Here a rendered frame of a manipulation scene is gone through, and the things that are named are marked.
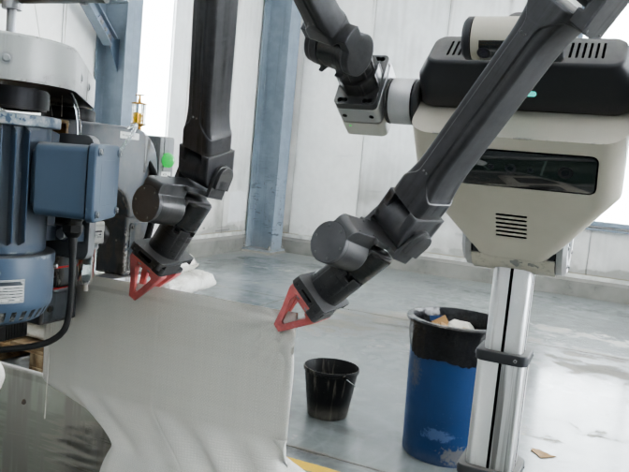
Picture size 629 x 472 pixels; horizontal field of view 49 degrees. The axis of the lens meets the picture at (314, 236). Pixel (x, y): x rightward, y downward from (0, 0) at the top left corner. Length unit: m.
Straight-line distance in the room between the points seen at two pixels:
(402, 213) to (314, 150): 8.88
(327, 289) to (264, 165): 8.91
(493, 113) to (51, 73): 0.52
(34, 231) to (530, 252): 0.95
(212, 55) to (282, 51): 8.90
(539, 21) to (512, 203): 0.59
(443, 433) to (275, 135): 7.05
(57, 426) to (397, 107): 1.10
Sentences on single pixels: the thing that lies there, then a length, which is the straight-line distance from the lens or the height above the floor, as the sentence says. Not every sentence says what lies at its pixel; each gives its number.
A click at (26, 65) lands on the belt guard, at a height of 1.38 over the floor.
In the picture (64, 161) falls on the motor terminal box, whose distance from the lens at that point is 0.85.
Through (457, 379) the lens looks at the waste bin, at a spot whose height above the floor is 0.42.
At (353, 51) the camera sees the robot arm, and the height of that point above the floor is 1.50.
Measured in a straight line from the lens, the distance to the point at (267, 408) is 1.10.
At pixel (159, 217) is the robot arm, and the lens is 1.07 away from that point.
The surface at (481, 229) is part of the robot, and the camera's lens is 1.44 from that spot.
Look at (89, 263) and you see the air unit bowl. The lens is 1.18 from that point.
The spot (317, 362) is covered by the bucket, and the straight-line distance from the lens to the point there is 3.84.
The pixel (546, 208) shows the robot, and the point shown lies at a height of 1.26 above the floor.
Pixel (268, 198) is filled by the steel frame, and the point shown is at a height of 0.76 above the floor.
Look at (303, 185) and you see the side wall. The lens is 9.87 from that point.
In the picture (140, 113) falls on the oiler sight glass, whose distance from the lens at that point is 1.35.
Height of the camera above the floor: 1.31
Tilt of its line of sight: 6 degrees down
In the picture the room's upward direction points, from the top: 5 degrees clockwise
